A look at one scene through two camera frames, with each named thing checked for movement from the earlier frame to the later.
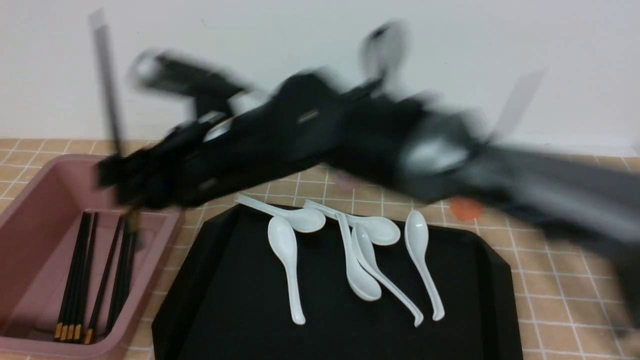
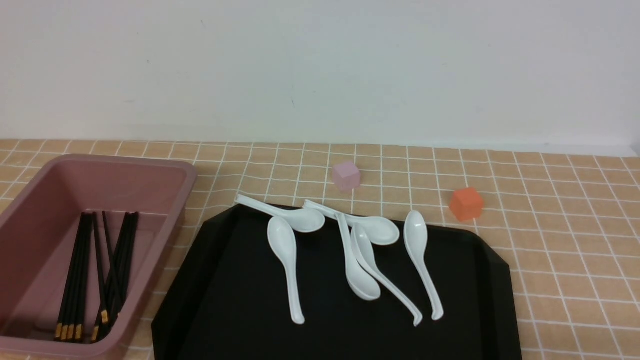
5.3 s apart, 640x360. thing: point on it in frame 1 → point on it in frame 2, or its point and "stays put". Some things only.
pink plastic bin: [39, 230] stays put
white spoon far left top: [302, 220] stays put
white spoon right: [416, 229] stays put
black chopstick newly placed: [98, 19] → [106, 302]
